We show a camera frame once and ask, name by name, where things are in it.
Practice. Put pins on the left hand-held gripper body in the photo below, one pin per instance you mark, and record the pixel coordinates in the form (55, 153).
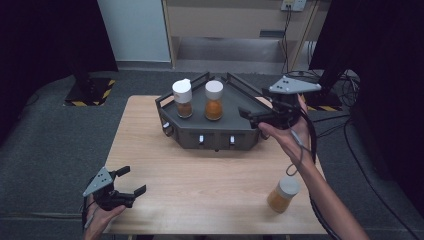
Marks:
(108, 200)

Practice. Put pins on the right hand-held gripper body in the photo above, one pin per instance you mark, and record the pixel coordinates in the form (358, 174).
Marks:
(286, 110)

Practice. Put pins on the dark grey corner rack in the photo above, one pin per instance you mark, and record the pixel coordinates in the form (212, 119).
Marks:
(233, 110)

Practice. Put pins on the orange spice jar white lid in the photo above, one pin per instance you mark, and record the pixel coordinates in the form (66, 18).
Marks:
(283, 195)
(213, 100)

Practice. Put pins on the spice jar with flip lid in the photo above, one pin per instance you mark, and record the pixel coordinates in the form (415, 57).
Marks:
(182, 96)

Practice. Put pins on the person's left hand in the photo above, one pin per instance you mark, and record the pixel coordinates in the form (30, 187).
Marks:
(101, 220)

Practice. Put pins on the person's right hand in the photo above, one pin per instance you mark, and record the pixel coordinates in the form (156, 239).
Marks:
(293, 140)

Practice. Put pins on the black stand with striped base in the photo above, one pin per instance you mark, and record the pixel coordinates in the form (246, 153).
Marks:
(325, 100)
(85, 93)

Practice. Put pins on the wooden cabinet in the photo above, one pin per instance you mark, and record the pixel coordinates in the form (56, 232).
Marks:
(226, 20)

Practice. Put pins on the black curtain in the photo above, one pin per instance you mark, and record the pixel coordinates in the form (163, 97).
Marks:
(386, 66)
(43, 50)

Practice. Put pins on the white panel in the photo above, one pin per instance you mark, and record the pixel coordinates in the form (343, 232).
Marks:
(136, 30)

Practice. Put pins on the white wall power outlet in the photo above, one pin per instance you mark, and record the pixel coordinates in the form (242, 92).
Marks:
(293, 4)

